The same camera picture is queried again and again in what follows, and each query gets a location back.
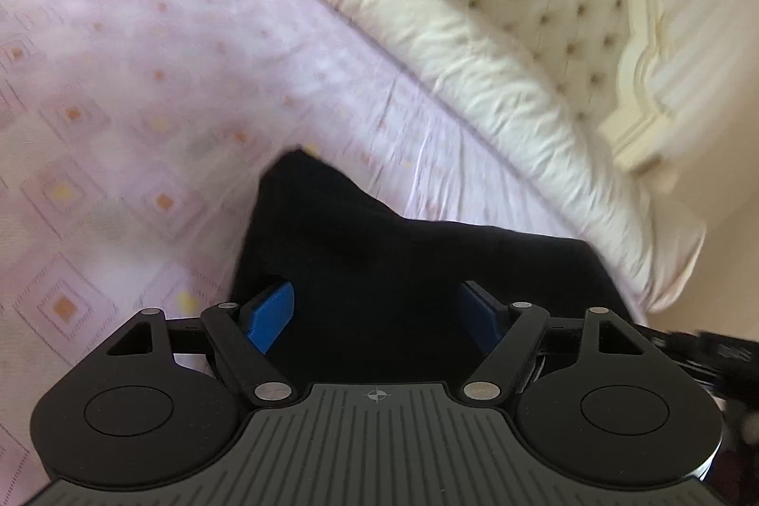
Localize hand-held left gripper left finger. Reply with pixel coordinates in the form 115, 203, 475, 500
103, 282, 294, 405

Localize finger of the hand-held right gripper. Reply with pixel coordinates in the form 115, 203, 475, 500
649, 327, 759, 400

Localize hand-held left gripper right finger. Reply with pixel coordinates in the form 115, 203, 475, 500
459, 281, 653, 401

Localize black pants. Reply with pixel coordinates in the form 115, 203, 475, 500
228, 150, 629, 388

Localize white duvet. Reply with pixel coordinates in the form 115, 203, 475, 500
178, 0, 706, 314

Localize purple patterned bed sheet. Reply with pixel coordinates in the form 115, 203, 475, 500
0, 0, 594, 506

